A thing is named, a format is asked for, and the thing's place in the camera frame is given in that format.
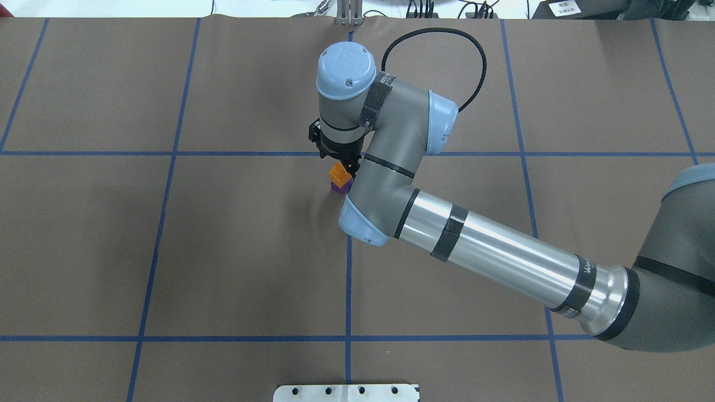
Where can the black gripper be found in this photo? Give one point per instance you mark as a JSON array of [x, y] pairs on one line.
[[342, 151]]

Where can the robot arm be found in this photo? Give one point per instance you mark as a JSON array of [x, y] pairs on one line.
[[380, 128]]

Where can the white mounting plate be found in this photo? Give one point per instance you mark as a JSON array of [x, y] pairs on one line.
[[348, 392]]

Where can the orange trapezoid block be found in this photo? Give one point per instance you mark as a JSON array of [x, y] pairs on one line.
[[338, 174]]

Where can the purple trapezoid block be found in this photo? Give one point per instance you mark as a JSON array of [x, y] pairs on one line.
[[344, 189]]

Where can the aluminium frame post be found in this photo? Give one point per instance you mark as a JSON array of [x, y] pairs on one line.
[[349, 12]]

